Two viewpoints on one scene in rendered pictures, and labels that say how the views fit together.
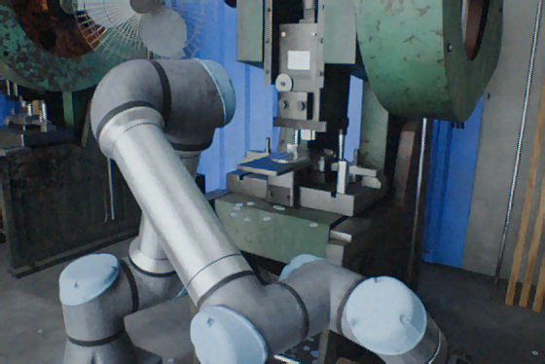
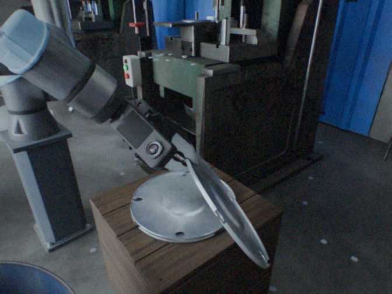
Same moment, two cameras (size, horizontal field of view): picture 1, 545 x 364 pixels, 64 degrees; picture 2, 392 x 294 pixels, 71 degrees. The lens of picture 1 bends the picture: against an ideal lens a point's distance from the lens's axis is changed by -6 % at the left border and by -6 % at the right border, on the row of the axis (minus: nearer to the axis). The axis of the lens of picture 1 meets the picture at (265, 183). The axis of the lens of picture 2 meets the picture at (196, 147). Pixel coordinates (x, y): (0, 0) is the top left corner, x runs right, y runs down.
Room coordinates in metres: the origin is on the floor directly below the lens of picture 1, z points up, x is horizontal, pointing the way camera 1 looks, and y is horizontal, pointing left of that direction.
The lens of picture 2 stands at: (0.13, -0.47, 0.85)
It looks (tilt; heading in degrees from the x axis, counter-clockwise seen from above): 28 degrees down; 18
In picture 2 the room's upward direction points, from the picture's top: straight up
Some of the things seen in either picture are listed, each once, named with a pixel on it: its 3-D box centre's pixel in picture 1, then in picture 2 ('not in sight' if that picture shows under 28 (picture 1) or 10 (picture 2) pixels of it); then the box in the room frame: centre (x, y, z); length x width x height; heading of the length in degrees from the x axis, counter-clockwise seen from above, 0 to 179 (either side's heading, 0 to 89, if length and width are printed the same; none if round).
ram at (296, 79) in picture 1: (306, 69); not in sight; (1.41, -0.12, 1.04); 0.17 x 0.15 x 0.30; 147
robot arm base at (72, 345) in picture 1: (97, 345); (31, 118); (0.79, 0.34, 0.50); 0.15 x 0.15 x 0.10
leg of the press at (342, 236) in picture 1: (394, 251); (277, 100); (1.41, -0.44, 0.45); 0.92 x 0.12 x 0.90; 147
